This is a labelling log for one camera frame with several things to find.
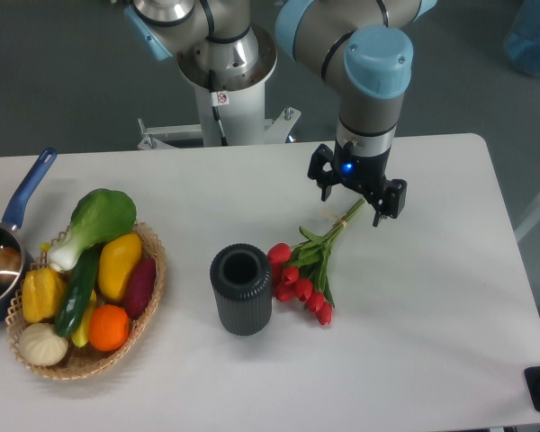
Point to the yellow banana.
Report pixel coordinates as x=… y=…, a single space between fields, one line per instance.
x=80 y=337

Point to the brown meat patty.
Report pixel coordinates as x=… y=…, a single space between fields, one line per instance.
x=10 y=264

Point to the yellow bell pepper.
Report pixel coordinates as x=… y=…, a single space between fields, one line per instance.
x=42 y=293

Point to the white steamed bun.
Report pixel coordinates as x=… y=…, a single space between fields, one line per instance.
x=40 y=345

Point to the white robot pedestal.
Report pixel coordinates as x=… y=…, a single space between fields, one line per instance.
x=229 y=84

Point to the dark grey ribbed vase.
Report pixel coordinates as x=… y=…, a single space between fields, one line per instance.
x=241 y=279

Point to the purple sweet potato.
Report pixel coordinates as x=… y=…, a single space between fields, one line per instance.
x=140 y=287

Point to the blue handled saucepan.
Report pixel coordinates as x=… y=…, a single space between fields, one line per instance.
x=12 y=220

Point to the green bok choy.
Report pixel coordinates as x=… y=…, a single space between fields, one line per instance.
x=100 y=216

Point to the red tulip bouquet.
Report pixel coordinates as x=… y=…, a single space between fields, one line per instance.
x=301 y=271

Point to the yellow mango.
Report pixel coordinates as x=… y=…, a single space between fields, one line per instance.
x=117 y=261

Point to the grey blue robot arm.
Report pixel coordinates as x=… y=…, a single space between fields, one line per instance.
x=357 y=48

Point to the woven wicker basket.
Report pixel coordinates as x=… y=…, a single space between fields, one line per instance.
x=82 y=362

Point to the green cucumber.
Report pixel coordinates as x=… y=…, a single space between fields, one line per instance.
x=80 y=286

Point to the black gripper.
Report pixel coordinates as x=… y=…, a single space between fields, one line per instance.
x=362 y=174

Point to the orange fruit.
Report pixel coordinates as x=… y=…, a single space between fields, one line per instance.
x=109 y=328

